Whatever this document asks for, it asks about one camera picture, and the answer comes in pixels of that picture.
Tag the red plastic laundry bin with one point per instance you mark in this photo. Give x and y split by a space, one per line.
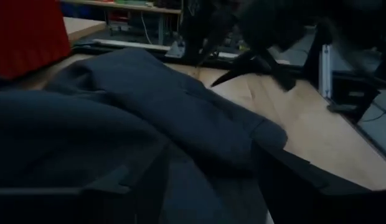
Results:
25 37

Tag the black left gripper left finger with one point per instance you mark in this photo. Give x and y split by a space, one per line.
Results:
56 208

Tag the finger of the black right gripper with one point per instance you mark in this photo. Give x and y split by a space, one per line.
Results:
242 73
280 77

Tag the light orange desk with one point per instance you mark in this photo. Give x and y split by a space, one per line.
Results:
81 26

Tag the dark grey garment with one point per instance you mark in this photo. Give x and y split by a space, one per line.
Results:
134 109

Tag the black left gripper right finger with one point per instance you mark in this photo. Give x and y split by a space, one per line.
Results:
320 202

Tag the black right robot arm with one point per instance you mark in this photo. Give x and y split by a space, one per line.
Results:
351 25

